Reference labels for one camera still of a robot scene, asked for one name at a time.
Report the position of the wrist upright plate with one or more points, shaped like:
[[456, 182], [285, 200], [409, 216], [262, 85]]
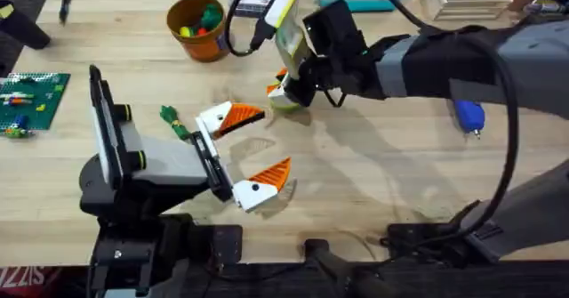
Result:
[[104, 129], [329, 26]]

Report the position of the orange tub with toys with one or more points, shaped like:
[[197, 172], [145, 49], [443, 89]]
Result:
[[200, 44]]

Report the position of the green toy vegetable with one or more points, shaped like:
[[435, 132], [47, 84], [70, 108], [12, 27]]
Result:
[[175, 120]]

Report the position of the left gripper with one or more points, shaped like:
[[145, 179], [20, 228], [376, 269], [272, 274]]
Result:
[[169, 160]]

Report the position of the black pen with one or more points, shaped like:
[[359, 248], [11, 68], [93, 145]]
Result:
[[66, 6]]

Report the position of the red bag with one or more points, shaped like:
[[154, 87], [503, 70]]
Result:
[[26, 282]]

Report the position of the black rail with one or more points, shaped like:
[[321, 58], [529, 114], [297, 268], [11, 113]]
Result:
[[444, 284]]

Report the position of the green disc with holes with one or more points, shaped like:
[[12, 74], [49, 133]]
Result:
[[286, 107]]

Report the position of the black stand bracket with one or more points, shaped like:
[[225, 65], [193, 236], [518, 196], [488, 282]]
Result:
[[329, 262]]

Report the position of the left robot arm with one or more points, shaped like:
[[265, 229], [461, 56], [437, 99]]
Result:
[[133, 209]]

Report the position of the black tool with yellow label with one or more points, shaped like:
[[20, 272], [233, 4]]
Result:
[[22, 29]]

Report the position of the left wrist upright plate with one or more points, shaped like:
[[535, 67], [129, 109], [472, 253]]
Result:
[[104, 129]]

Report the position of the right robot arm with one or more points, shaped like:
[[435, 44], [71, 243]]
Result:
[[533, 53]]

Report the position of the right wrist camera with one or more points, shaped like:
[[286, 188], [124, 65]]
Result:
[[282, 2]]

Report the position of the green board with blocks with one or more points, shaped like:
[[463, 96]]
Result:
[[35, 102]]

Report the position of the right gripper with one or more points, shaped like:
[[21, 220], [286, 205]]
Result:
[[351, 73]]

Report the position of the right wrist upright plate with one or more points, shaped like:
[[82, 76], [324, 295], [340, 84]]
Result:
[[329, 26]]

